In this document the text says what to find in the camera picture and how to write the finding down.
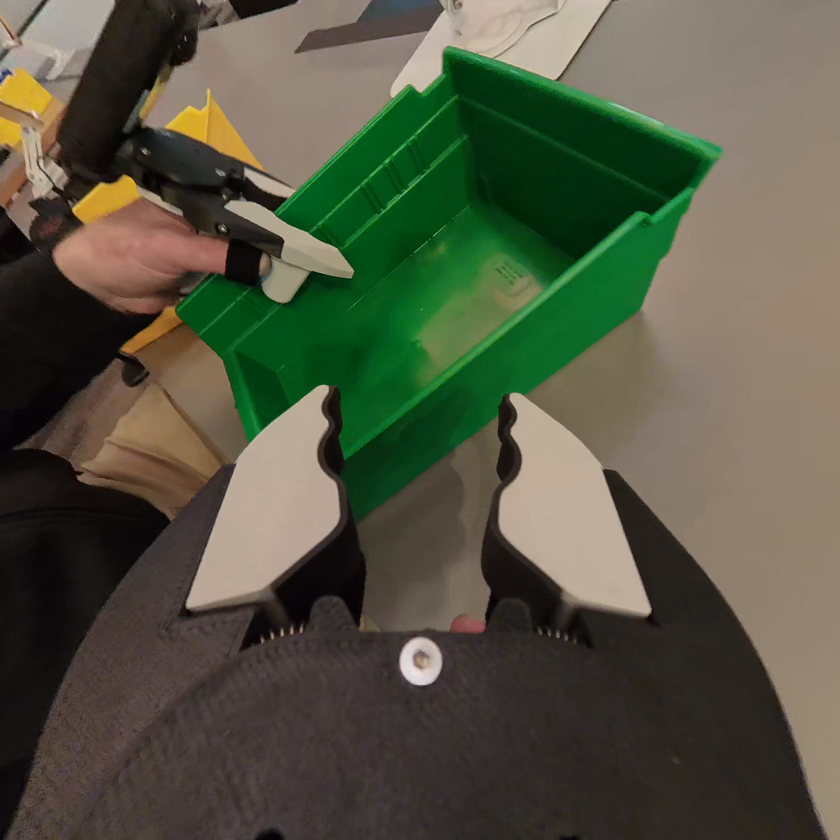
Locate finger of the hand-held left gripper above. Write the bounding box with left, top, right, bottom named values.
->
left=243, top=167, right=298, bottom=202
left=218, top=199, right=356, bottom=305

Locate yellow plastic box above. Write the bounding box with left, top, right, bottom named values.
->
left=0, top=66, right=265, bottom=355

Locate wooden document stand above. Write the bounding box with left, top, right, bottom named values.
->
left=390, top=0, right=614, bottom=99

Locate green plastic box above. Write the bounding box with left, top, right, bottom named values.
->
left=176, top=46, right=723, bottom=522

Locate person's black jacket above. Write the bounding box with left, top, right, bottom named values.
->
left=0, top=449, right=173, bottom=772

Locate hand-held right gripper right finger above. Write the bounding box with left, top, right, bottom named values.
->
left=481, top=392, right=653, bottom=630

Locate person's beige trouser leg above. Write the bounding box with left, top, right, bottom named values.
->
left=20, top=361, right=232, bottom=519

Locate person's left hand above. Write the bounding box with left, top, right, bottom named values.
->
left=52, top=209, right=274, bottom=315

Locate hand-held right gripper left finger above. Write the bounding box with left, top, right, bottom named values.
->
left=185, top=384, right=367, bottom=630

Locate person's left forearm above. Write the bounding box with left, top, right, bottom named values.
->
left=0, top=252, right=161, bottom=454

